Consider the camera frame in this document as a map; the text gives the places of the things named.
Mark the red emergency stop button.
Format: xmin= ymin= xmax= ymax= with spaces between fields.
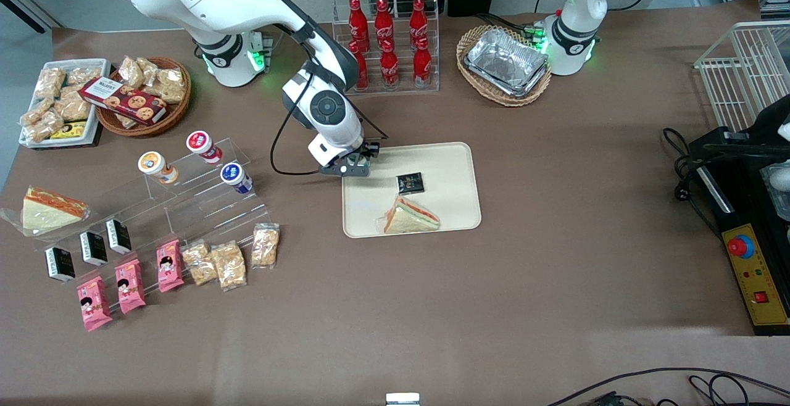
xmin=727 ymin=235 xmax=755 ymax=260

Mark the orange gum bottle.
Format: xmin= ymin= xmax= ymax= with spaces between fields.
xmin=138 ymin=151 xmax=180 ymax=186

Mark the clear acrylic stepped shelf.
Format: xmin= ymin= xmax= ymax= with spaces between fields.
xmin=34 ymin=138 xmax=272 ymax=296

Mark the red cola bottle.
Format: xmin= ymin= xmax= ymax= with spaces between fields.
xmin=374 ymin=0 xmax=394 ymax=52
xmin=413 ymin=37 xmax=433 ymax=89
xmin=349 ymin=0 xmax=371 ymax=54
xmin=351 ymin=41 xmax=369 ymax=91
xmin=409 ymin=0 xmax=429 ymax=49
xmin=380 ymin=41 xmax=399 ymax=91

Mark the clear acrylic bottle rack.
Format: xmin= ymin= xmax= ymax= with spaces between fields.
xmin=331 ymin=0 xmax=440 ymax=96

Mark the silver foil container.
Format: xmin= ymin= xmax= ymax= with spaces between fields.
xmin=464 ymin=28 xmax=550 ymax=97

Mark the black power cable with plug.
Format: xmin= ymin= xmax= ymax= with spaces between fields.
xmin=662 ymin=127 xmax=723 ymax=235

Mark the yellow and black packet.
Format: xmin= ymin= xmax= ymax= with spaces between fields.
xmin=49 ymin=121 xmax=87 ymax=140

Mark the rice cracker bag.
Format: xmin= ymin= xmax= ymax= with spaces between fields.
xmin=181 ymin=239 xmax=218 ymax=287
xmin=252 ymin=223 xmax=280 ymax=269
xmin=211 ymin=241 xmax=247 ymax=292

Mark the looped black cable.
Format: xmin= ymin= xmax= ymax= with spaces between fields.
xmin=688 ymin=374 xmax=790 ymax=406

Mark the black control box yellow panel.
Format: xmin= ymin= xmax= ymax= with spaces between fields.
xmin=688 ymin=127 xmax=790 ymax=336

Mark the blue gum bottle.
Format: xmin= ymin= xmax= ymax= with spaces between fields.
xmin=220 ymin=162 xmax=254 ymax=195

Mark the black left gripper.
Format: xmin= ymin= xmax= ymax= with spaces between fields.
xmin=704 ymin=94 xmax=790 ymax=155

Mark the red cookie box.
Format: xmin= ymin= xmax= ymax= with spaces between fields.
xmin=79 ymin=77 xmax=168 ymax=126

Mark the dark brown wicker basket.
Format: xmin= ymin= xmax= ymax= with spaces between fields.
xmin=96 ymin=56 xmax=192 ymax=138

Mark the white rectangular tray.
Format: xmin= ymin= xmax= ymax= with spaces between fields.
xmin=19 ymin=59 xmax=112 ymax=149

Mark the white wire basket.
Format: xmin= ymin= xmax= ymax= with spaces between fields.
xmin=694 ymin=20 xmax=790 ymax=132

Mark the wrapped triangle sandwich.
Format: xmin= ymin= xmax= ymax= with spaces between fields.
xmin=375 ymin=195 xmax=441 ymax=235
xmin=0 ymin=185 xmax=91 ymax=237

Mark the small black carton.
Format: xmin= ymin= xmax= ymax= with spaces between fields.
xmin=106 ymin=219 xmax=133 ymax=255
xmin=44 ymin=246 xmax=76 ymax=283
xmin=80 ymin=231 xmax=109 ymax=267

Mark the grey connector box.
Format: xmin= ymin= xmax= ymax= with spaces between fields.
xmin=248 ymin=30 xmax=275 ymax=61

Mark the small black square packet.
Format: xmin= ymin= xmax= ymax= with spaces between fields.
xmin=396 ymin=172 xmax=426 ymax=195

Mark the pink snack packet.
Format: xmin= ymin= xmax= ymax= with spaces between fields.
xmin=77 ymin=276 xmax=114 ymax=333
xmin=156 ymin=239 xmax=185 ymax=294
xmin=115 ymin=259 xmax=147 ymax=315

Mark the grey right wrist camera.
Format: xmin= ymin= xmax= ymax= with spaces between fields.
xmin=320 ymin=160 xmax=372 ymax=178

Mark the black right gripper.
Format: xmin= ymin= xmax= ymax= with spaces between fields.
xmin=336 ymin=142 xmax=381 ymax=167

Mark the beige plastic tray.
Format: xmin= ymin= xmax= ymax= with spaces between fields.
xmin=341 ymin=141 xmax=483 ymax=239

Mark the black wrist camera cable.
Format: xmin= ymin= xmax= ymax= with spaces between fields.
xmin=270 ymin=23 xmax=389 ymax=177

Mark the light tan wicker basket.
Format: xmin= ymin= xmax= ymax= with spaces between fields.
xmin=456 ymin=25 xmax=552 ymax=107

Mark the long black cable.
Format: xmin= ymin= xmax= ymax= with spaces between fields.
xmin=546 ymin=367 xmax=790 ymax=406

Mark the red gum bottle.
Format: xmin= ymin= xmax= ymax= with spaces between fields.
xmin=186 ymin=130 xmax=223 ymax=165

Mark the black cable bundle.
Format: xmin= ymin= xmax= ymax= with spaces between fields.
xmin=474 ymin=12 xmax=544 ymax=46

